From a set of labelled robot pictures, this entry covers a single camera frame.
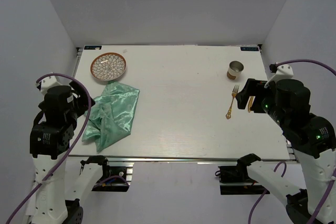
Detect floral patterned ceramic plate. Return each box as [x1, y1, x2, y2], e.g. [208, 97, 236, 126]
[90, 52, 127, 81]

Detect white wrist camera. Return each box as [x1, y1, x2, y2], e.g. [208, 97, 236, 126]
[264, 63, 293, 88]
[35, 76, 61, 95]

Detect gold knife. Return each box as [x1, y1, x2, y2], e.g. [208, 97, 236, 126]
[248, 96, 254, 113]

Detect left blue table sticker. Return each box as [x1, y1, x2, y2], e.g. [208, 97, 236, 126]
[83, 45, 102, 50]

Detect metal cup with paper sleeve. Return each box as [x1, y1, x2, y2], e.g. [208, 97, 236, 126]
[227, 61, 244, 80]

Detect gold fork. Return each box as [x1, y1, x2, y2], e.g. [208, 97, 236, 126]
[226, 84, 239, 120]

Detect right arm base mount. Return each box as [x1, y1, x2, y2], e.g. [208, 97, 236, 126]
[215, 166, 265, 195]

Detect blue table sticker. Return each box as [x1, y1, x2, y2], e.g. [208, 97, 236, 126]
[240, 47, 259, 51]
[83, 45, 102, 50]

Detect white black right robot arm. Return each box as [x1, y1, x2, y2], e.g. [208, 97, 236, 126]
[236, 79, 335, 223]

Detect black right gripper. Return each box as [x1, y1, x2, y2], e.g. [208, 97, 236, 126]
[234, 78, 288, 126]

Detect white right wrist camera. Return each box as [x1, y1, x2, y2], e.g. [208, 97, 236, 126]
[264, 63, 293, 88]

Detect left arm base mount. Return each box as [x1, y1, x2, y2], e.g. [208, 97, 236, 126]
[80, 155, 130, 192]

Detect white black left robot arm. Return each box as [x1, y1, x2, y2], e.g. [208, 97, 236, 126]
[30, 81, 111, 223]

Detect green satin placemat cloth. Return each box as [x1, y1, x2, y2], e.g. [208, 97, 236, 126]
[82, 81, 140, 153]

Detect right blue table sticker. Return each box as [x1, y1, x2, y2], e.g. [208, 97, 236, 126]
[240, 47, 259, 51]

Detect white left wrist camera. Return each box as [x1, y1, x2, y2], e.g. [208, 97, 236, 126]
[35, 76, 61, 95]

